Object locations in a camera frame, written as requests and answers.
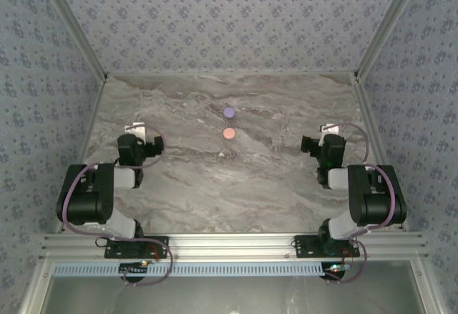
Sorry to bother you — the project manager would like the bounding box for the slotted pale cable duct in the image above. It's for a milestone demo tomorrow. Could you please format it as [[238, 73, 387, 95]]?
[[52, 262, 328, 278]]

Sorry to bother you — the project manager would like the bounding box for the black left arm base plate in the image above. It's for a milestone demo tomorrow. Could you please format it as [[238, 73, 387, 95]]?
[[104, 235, 170, 260]]

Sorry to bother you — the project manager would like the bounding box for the grey sheet metal panel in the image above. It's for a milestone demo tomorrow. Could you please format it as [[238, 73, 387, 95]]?
[[19, 259, 448, 314]]

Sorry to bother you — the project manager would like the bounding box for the broad aluminium side rail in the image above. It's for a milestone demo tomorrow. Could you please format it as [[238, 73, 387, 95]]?
[[351, 72, 411, 232]]

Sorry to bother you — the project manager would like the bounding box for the black controller board with LED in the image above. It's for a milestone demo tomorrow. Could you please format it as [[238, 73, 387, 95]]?
[[323, 262, 350, 280], [119, 262, 150, 276]]

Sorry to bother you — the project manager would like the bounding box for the slanted aluminium frame post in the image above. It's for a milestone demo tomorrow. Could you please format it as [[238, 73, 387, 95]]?
[[353, 0, 429, 80]]

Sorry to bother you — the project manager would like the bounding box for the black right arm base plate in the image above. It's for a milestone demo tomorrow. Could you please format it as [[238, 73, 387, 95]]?
[[293, 235, 361, 260]]

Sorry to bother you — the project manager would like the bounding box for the wide aluminium frame rail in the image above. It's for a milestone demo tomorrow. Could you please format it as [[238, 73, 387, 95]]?
[[39, 232, 430, 260]]

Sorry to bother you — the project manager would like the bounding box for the thin aluminium side rail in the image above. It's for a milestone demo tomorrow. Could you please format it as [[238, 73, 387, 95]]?
[[53, 74, 109, 236]]

